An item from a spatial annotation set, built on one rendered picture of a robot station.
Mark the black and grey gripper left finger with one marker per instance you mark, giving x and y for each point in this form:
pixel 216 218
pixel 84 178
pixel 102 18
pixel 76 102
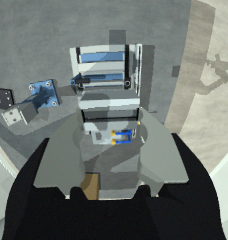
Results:
pixel 49 174

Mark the light grey slotted block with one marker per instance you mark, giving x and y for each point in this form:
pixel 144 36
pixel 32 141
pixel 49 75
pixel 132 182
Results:
pixel 110 109

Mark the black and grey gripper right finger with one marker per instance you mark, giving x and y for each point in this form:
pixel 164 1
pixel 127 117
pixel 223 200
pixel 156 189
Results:
pixel 173 171

